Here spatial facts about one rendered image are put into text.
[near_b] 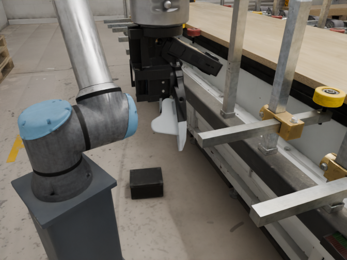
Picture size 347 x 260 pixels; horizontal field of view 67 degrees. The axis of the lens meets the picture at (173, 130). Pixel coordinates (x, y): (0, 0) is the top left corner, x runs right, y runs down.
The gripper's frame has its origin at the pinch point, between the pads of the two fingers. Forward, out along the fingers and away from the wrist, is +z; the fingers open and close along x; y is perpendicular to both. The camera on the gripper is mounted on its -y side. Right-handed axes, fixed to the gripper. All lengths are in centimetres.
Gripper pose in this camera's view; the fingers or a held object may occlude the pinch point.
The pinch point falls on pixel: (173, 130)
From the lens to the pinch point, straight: 52.7
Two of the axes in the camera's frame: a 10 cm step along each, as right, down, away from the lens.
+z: 0.0, 8.5, 5.2
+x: 2.6, 5.0, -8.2
